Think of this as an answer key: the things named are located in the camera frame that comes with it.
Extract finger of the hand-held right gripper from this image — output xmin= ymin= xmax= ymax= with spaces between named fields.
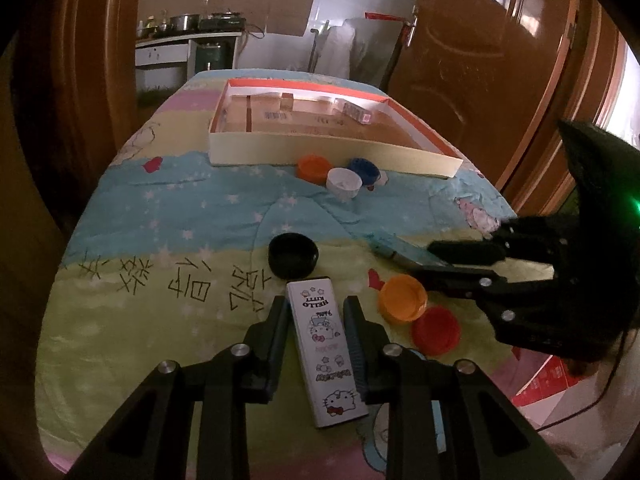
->
xmin=372 ymin=244 xmax=556 ymax=331
xmin=427 ymin=216 xmax=566 ymax=267

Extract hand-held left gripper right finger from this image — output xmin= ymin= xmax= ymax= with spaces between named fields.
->
xmin=342 ymin=296 xmax=576 ymax=480

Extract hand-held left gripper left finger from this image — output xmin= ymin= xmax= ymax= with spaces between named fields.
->
xmin=65 ymin=296 xmax=293 ymax=480

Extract white cartoon print box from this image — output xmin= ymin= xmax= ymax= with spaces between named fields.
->
xmin=286 ymin=276 xmax=370 ymax=429

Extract light orange bottle cap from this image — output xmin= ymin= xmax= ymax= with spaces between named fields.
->
xmin=378 ymin=275 xmax=429 ymax=323

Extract red bottle cap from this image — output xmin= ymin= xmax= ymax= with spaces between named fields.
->
xmin=411 ymin=307 xmax=461 ymax=356

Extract black bottle cap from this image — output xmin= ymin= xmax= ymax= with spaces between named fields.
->
xmin=268 ymin=234 xmax=319 ymax=279

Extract white bottle cap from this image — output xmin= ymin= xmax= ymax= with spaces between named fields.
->
xmin=326 ymin=167 xmax=363 ymax=201

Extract shallow cardboard tray box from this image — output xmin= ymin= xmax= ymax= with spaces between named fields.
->
xmin=207 ymin=77 xmax=464 ymax=179

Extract blue bottle cap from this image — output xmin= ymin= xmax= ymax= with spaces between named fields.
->
xmin=346 ymin=157 xmax=382 ymax=184

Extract red cardboard box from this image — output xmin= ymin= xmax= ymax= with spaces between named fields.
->
xmin=512 ymin=355 xmax=586 ymax=408

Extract dark orange bottle cap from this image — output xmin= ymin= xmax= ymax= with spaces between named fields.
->
xmin=296 ymin=155 xmax=333 ymax=182

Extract printed cartoon blanket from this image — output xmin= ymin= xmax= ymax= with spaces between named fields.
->
xmin=37 ymin=69 xmax=531 ymax=480

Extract grey box with pink end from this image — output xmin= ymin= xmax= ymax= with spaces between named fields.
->
xmin=336 ymin=100 xmax=373 ymax=124

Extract white plastic covered object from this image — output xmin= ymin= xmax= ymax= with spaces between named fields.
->
xmin=322 ymin=17 xmax=406 ymax=86

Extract green round appliance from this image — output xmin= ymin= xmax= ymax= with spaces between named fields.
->
xmin=195 ymin=40 xmax=236 ymax=73

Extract white kitchen counter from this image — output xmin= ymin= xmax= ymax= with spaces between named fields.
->
xmin=135 ymin=30 xmax=246 ymax=91

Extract black gas stove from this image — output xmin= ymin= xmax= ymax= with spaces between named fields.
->
xmin=200 ymin=12 xmax=246 ymax=31

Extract black cable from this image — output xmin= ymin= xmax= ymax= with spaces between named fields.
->
xmin=535 ymin=330 xmax=636 ymax=431

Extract wooden door frame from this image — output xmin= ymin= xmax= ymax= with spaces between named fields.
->
xmin=500 ymin=0 xmax=628 ymax=216

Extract wooden door with handle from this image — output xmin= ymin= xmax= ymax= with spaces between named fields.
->
xmin=387 ymin=0 xmax=586 ymax=211

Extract metal door handle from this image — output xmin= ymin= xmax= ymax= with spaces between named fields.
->
xmin=400 ymin=5 xmax=421 ymax=48

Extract cardboard sheets on wall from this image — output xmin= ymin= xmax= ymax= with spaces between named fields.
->
xmin=142 ymin=0 xmax=321 ymax=38

